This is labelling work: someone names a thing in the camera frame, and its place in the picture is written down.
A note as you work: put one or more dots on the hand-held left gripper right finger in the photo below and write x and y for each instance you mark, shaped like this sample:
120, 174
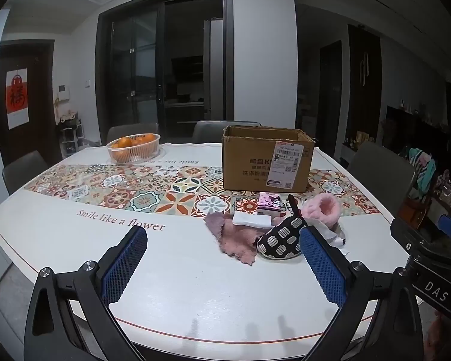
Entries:
323, 267

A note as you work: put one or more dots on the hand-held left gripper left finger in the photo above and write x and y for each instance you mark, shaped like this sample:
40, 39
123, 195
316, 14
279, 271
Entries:
126, 263

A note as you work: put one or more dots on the black white dotted pouch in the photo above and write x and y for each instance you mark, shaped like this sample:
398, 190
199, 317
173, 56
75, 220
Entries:
282, 238

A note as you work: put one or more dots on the pink fluffy sock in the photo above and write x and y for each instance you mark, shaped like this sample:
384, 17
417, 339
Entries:
323, 208

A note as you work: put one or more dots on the pink purple tissue pack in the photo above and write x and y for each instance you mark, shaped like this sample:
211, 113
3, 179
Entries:
268, 203

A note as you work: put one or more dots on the pink fuzzy cloth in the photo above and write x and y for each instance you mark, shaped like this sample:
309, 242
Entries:
233, 240

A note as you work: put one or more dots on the brown cardboard box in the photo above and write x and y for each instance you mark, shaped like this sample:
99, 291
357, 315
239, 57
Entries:
248, 165

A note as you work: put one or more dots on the person's right hand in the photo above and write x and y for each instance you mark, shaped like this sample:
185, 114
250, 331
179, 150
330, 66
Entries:
439, 338

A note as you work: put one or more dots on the teal pink clothes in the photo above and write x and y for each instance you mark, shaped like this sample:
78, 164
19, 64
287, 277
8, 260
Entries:
423, 173

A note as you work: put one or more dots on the grey dining chair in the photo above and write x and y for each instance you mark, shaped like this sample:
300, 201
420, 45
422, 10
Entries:
210, 131
24, 169
131, 129
379, 173

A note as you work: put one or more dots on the white low cabinet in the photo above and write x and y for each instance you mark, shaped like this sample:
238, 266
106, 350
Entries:
349, 154

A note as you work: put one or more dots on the white plastic basket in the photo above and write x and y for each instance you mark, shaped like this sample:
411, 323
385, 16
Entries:
135, 154

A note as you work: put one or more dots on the orange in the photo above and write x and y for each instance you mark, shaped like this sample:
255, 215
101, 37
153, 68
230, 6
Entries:
149, 137
137, 140
122, 143

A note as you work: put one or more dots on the white shoe rack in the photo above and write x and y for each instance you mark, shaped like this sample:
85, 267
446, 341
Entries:
70, 135

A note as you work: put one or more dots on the tall dark cabinet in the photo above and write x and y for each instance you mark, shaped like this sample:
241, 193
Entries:
364, 82

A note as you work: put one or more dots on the dark interior door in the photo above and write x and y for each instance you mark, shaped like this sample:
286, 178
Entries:
330, 94

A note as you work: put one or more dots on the white intercom panel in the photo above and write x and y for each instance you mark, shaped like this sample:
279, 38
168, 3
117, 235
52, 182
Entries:
63, 92

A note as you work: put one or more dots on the dark entrance door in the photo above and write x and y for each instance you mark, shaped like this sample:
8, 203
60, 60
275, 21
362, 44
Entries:
41, 94

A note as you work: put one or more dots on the red white door poster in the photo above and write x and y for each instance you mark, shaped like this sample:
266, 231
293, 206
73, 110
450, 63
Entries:
17, 97

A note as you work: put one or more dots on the dark sliding glass door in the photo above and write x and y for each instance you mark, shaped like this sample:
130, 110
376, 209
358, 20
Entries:
142, 64

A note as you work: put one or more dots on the silver refrigerator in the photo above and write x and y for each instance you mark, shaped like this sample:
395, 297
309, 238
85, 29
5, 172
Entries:
213, 67

